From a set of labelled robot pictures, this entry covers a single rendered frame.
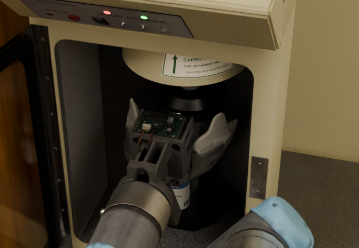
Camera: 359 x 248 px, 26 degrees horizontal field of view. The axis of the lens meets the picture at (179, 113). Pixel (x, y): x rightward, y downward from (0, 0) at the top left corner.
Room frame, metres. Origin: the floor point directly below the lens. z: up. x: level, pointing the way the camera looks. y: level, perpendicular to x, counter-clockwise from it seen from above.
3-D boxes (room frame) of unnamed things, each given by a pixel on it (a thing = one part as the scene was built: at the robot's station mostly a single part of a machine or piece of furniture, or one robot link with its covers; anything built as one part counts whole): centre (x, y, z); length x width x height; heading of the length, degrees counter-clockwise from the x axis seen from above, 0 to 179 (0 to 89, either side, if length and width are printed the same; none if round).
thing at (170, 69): (0.91, -0.01, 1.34); 0.18 x 0.18 x 0.05
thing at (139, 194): (0.69, 0.05, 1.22); 0.08 x 0.05 x 0.08; 74
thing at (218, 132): (0.84, -0.05, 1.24); 0.09 x 0.03 x 0.06; 128
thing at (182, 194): (0.92, -0.02, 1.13); 0.11 x 0.11 x 0.21
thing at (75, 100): (0.94, 0.00, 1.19); 0.26 x 0.24 x 0.35; 75
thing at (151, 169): (0.77, 0.03, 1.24); 0.12 x 0.08 x 0.09; 164
